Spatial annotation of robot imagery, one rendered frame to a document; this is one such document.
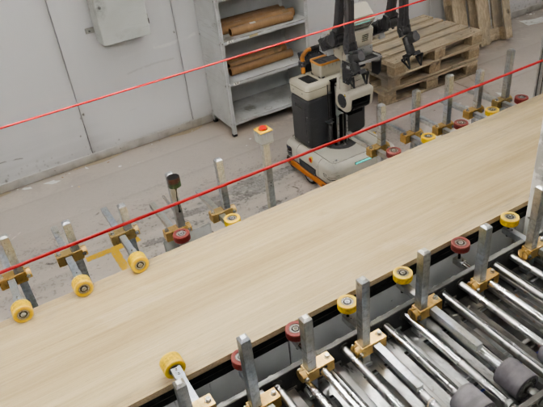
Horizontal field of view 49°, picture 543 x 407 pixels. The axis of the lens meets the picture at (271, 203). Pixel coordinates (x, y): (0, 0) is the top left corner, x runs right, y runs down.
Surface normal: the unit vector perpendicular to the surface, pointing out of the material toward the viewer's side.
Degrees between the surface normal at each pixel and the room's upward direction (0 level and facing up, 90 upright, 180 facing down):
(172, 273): 0
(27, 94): 90
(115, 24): 90
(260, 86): 90
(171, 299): 0
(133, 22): 90
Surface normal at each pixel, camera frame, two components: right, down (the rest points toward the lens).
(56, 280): -0.10, -0.82
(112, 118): 0.51, 0.44
